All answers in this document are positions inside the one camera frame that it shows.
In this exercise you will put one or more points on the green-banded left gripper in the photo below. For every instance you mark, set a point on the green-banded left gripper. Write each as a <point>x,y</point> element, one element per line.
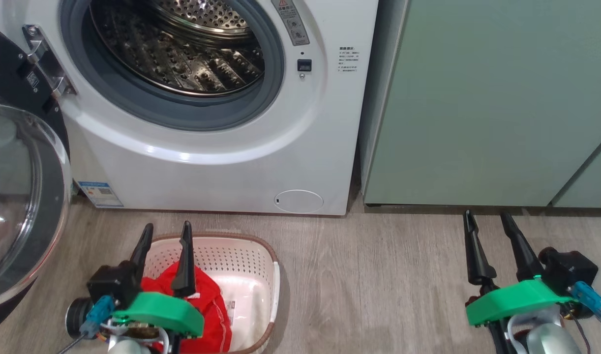
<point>163,314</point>

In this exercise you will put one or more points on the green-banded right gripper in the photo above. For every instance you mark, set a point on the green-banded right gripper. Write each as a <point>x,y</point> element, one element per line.
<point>517,300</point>

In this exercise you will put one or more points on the red garment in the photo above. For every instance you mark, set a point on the red garment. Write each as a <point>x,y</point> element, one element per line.
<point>158,285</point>
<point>214,314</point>

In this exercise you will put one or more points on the washing machine glass door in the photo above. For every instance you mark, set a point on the washing machine glass door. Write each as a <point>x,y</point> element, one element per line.
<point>15,196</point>

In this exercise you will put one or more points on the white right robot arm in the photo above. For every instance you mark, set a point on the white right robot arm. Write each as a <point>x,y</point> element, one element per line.
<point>546,339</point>

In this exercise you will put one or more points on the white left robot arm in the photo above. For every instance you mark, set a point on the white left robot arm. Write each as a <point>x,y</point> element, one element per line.
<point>128,348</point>

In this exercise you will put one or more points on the white front-load washing machine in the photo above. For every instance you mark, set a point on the white front-load washing machine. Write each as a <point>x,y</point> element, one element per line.
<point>222,167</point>

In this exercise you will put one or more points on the steel perforated washer drum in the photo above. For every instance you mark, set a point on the steel perforated washer drum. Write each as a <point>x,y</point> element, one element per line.
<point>182,54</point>

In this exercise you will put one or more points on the metal washer door hinge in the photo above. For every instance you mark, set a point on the metal washer door hinge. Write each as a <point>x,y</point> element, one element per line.
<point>47,61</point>

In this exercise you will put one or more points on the black door latch socket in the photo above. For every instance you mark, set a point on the black door latch socket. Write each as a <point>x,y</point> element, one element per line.
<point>304,65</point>

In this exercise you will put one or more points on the cream perforated laundry basket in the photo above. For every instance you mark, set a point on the cream perforated laundry basket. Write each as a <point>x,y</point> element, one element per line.
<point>241,265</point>

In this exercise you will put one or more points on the white basket product label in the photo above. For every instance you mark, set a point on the white basket product label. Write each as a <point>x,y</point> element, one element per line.
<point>231,312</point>

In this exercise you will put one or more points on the blue energy label sticker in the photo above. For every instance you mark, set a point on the blue energy label sticker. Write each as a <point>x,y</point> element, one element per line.
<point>100,194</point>

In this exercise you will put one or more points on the round white filter cover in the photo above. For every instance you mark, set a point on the round white filter cover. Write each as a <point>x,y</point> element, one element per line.
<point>299,201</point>

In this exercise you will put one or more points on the wide green cabinet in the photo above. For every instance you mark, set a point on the wide green cabinet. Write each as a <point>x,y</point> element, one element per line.
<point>477,98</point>

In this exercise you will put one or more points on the grey warning sticker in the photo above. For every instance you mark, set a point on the grey warning sticker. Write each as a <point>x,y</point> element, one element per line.
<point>291,22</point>

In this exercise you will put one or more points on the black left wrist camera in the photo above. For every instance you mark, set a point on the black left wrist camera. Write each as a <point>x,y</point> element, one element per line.
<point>113,282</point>

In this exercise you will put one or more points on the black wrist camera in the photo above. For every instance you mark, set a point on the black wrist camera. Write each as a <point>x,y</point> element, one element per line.
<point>568,268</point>
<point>113,282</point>

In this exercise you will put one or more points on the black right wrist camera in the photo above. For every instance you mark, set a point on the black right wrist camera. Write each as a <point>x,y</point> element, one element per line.
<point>568,268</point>

